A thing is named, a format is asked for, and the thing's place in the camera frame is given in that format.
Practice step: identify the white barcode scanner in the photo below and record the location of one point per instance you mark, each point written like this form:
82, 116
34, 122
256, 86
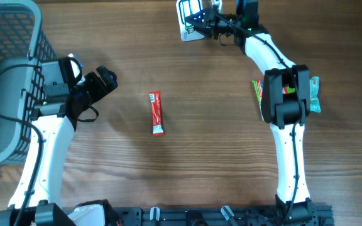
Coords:
186, 8

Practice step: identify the light teal wipes packet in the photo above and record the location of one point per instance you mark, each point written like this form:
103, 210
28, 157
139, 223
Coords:
314, 90

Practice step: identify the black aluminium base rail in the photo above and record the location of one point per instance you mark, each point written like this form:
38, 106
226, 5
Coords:
136, 216

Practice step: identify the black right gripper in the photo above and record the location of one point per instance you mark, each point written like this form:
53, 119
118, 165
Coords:
209, 24

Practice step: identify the red snack stick packet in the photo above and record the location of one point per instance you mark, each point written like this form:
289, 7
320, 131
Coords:
156, 110

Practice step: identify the grey plastic mesh basket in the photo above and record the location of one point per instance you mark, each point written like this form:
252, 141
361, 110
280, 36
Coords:
23, 46

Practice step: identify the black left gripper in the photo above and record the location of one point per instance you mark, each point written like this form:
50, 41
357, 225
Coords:
93, 85

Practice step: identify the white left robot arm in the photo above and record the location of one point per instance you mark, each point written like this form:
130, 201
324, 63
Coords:
36, 200

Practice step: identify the green white small box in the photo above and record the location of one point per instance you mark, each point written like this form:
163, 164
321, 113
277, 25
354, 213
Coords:
189, 29

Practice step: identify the green gummy candy bag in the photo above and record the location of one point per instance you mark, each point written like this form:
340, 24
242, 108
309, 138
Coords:
258, 91

